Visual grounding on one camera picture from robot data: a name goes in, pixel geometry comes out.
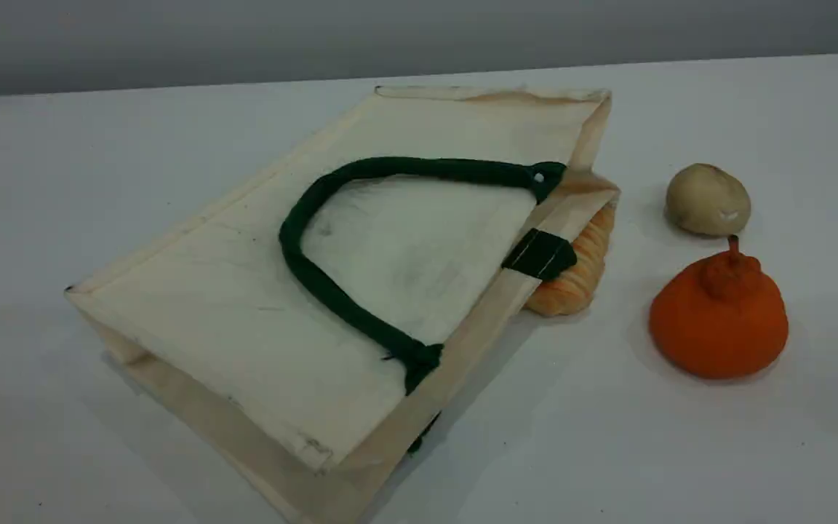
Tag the striped bread loaf toy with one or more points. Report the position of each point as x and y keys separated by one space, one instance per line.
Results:
x=575 y=284

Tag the beige potato toy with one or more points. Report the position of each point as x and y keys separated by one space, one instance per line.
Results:
x=706 y=200

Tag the orange tangerine toy with stem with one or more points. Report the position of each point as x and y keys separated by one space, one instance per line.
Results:
x=717 y=327

